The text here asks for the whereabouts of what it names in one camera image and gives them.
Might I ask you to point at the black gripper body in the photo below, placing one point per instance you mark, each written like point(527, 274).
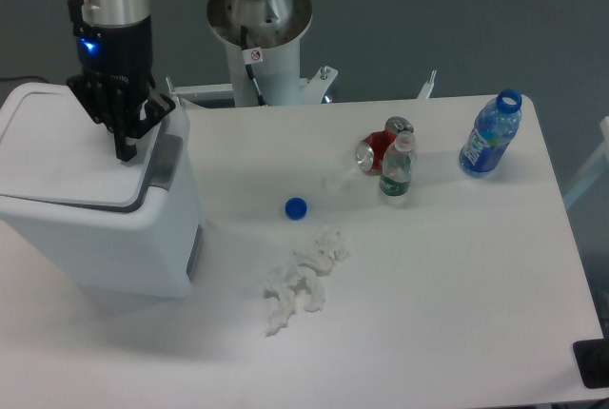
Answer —
point(119, 58)

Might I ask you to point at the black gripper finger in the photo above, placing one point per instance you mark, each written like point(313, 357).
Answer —
point(92, 97)
point(129, 127)

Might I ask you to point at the white trash can lid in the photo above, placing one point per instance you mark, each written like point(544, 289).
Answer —
point(51, 152)

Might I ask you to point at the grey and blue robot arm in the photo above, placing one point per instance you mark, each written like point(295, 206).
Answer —
point(112, 13)

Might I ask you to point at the white trash can body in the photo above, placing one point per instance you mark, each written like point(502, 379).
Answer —
point(150, 250)

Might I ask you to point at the blue bottle cap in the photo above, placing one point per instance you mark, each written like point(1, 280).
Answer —
point(296, 208)

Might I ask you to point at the crushed red soda can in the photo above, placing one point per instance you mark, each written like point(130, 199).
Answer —
point(369, 151)

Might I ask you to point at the crumpled white tissue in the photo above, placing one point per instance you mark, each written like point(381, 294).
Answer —
point(303, 273)

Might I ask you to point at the clear green label bottle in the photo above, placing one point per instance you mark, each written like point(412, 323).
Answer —
point(397, 165)

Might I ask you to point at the blue plastic bottle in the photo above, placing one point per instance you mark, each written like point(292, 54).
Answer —
point(494, 128)

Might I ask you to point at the black device at edge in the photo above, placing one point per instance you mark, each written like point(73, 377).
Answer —
point(592, 361)

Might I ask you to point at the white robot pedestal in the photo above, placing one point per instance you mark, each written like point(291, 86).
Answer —
point(271, 71)

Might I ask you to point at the white frame at right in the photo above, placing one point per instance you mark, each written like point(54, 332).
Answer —
point(590, 171)

